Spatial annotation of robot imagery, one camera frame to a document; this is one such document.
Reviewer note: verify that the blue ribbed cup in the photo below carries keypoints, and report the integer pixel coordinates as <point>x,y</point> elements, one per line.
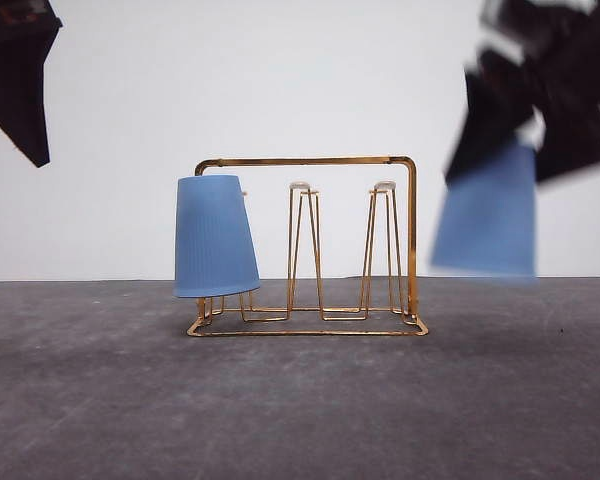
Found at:
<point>214,250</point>
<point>486,222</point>

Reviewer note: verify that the gold wire cup rack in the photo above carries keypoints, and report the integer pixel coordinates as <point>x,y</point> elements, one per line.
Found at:
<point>379,196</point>

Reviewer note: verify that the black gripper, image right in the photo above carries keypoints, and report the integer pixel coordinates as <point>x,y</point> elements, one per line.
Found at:
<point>561,46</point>

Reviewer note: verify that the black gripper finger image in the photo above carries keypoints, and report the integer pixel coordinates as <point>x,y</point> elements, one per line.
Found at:
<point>28,29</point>

